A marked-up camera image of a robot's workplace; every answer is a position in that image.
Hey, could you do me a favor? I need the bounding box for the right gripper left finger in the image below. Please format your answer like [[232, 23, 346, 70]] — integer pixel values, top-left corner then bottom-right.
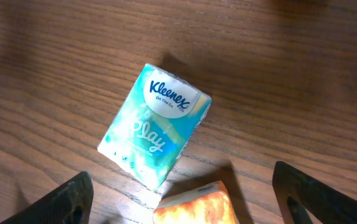
[[1, 171, 94, 224]]

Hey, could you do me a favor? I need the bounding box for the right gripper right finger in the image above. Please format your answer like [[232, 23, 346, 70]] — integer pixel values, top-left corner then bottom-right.
[[272, 161, 357, 223]]

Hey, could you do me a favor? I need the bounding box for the orange tissue pack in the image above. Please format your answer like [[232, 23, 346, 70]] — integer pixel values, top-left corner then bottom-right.
[[152, 180, 239, 224]]

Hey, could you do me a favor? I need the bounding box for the teal tissue pack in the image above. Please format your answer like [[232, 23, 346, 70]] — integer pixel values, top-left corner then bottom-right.
[[97, 63, 211, 190]]

